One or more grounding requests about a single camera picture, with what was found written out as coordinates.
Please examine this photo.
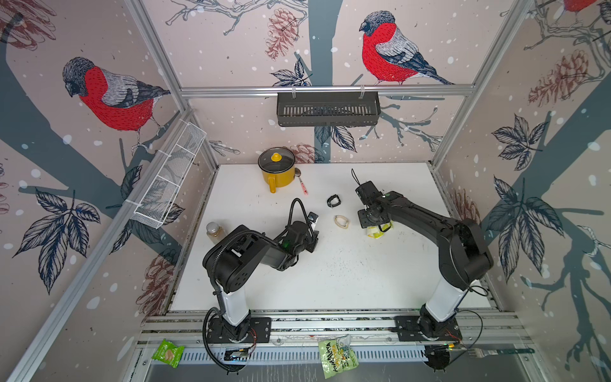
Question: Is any yellow-green white towel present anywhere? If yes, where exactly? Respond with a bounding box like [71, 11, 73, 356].
[366, 222, 393, 239]

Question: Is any small glass spice jar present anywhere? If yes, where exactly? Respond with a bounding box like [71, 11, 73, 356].
[206, 221, 226, 244]

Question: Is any black wrist watch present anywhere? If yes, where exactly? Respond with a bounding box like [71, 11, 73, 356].
[326, 194, 341, 209]

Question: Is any green white snack bag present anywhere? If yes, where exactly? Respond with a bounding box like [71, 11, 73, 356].
[318, 335, 359, 379]

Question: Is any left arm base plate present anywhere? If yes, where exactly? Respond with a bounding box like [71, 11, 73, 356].
[204, 316, 271, 344]

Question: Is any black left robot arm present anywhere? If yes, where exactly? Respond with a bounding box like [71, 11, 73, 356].
[202, 221, 318, 344]

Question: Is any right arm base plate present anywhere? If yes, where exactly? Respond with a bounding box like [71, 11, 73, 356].
[394, 316, 462, 342]

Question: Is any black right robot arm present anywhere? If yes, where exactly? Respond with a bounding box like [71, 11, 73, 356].
[356, 181, 493, 340]

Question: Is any yellow pot with lid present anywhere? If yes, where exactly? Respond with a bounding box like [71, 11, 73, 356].
[257, 147, 296, 194]

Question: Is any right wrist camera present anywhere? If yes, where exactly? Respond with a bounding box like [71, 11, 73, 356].
[356, 181, 383, 205]

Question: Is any pink handled spoon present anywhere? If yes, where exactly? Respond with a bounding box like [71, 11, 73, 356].
[294, 168, 309, 196]

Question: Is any black hanging wire basket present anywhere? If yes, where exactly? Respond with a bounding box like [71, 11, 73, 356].
[276, 92, 381, 127]

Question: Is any green snack packet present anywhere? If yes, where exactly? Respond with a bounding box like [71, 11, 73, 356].
[151, 340, 185, 369]

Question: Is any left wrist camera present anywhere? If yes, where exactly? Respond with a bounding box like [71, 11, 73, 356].
[307, 212, 318, 229]

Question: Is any white mesh wall shelf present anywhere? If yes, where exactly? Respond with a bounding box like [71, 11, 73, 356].
[129, 120, 206, 229]

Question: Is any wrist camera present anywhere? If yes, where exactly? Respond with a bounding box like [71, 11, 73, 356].
[356, 181, 383, 205]
[307, 212, 318, 229]

